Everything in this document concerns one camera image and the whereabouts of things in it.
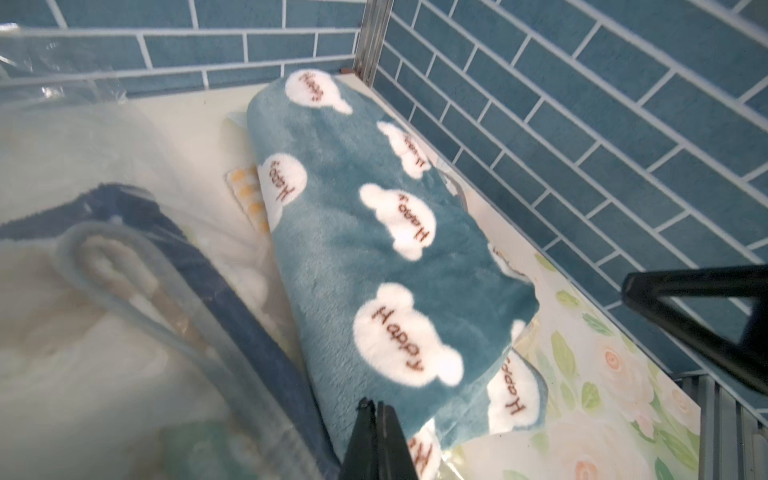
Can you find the clear plastic vacuum bag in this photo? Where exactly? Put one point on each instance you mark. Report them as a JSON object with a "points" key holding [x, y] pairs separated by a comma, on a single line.
{"points": [[62, 135]]}

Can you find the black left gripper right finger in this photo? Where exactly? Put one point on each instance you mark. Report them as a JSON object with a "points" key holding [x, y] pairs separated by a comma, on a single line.
{"points": [[393, 457]]}

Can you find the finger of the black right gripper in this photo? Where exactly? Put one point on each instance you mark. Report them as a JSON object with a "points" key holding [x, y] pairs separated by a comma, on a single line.
{"points": [[737, 344]]}

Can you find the right aluminium corner post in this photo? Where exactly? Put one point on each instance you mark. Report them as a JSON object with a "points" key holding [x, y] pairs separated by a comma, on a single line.
{"points": [[370, 40]]}

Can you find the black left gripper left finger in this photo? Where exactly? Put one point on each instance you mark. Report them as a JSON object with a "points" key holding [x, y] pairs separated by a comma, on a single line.
{"points": [[361, 458]]}

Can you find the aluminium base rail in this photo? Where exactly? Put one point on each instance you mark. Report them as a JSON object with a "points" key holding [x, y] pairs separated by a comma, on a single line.
{"points": [[730, 441]]}

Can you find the orange checkered sunflower blanket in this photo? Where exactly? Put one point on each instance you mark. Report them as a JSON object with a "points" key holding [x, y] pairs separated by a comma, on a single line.
{"points": [[249, 195]]}

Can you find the cream fluffy navy-trimmed blanket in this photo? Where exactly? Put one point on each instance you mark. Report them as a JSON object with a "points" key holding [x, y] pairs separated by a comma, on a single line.
{"points": [[126, 354]]}

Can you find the blue cloud pattern blanket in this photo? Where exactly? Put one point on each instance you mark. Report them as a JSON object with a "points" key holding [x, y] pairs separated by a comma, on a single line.
{"points": [[398, 296]]}

